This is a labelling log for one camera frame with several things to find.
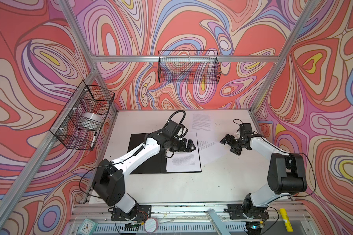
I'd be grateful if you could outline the printed paper sheet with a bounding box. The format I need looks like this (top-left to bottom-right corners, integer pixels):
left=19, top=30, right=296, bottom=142
left=166, top=132, right=202, bottom=173
left=197, top=132, right=227, bottom=165
left=191, top=113, right=212, bottom=131

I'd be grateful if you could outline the orange black file folder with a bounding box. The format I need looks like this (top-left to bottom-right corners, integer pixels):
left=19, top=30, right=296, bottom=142
left=127, top=133, right=203, bottom=175

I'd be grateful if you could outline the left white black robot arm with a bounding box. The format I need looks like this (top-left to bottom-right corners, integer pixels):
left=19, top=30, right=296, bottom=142
left=92, top=130, right=198, bottom=214

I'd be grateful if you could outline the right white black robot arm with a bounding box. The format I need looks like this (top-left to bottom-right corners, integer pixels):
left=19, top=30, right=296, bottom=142
left=220, top=133, right=308, bottom=218

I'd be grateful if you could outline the pink tape roll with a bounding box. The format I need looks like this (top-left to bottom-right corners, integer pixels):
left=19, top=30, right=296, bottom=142
left=144, top=217, right=158, bottom=234

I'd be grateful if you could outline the grey metal bar front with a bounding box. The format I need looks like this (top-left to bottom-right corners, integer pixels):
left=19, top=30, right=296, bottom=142
left=206, top=209, right=230, bottom=235

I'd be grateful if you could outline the white tape roll in basket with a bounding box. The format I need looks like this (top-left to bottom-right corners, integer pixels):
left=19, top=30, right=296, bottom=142
left=79, top=112, right=104, bottom=131

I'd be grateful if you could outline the yellow marker pen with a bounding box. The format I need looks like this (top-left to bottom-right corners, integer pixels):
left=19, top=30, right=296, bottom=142
left=279, top=208, right=294, bottom=233

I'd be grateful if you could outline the green alarm clock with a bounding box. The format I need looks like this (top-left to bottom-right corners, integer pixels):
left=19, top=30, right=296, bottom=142
left=77, top=219, right=98, bottom=235

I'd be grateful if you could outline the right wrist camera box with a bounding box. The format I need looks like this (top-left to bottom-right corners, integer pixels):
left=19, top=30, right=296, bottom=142
left=238, top=123, right=254, bottom=137

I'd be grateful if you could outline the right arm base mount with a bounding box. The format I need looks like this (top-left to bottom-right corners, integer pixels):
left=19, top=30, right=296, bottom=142
left=224, top=204, right=269, bottom=220

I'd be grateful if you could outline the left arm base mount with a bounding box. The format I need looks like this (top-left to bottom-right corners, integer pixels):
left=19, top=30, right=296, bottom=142
left=110, top=204, right=152, bottom=222

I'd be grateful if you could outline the black wire basket back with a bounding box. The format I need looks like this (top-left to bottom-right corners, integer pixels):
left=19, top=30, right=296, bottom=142
left=157, top=49, right=222, bottom=84

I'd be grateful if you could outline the black wire basket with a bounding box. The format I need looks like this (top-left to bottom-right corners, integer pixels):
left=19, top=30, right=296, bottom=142
left=50, top=81, right=115, bottom=151
left=157, top=49, right=222, bottom=84

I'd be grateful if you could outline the black wire basket left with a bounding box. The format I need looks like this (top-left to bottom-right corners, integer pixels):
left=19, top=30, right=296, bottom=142
left=50, top=81, right=115, bottom=151

